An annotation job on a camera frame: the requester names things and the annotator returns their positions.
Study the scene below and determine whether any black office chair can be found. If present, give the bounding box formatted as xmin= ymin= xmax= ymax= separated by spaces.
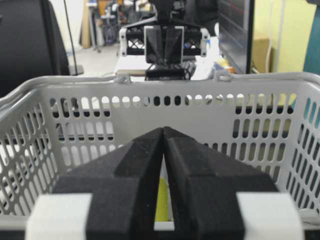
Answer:
xmin=0 ymin=0 xmax=71 ymax=97

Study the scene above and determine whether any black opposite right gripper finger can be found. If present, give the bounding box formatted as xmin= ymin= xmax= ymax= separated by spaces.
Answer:
xmin=164 ymin=28 xmax=182 ymax=62
xmin=146 ymin=28 xmax=165 ymax=62

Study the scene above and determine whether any brown cardboard box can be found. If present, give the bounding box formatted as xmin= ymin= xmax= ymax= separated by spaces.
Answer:
xmin=251 ymin=31 xmax=270 ymax=73

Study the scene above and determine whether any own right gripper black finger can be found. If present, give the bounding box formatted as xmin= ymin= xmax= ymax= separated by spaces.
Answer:
xmin=162 ymin=126 xmax=306 ymax=240
xmin=25 ymin=128 xmax=164 ymax=240

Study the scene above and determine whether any dark monitor screen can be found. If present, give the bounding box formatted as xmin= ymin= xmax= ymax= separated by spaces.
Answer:
xmin=218 ymin=0 xmax=255 ymax=74

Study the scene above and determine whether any grey plastic shopping basket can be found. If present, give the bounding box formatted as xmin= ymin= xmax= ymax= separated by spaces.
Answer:
xmin=0 ymin=71 xmax=320 ymax=231

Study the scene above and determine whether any black cable on stand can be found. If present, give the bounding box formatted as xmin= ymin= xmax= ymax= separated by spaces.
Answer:
xmin=63 ymin=0 xmax=84 ymax=75

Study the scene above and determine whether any black white opposite gripper body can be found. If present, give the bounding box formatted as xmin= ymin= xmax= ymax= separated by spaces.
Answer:
xmin=119 ymin=22 xmax=209 ymax=81

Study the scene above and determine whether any yellow cloth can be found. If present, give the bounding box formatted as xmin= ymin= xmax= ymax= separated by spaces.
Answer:
xmin=155 ymin=177 xmax=169 ymax=222

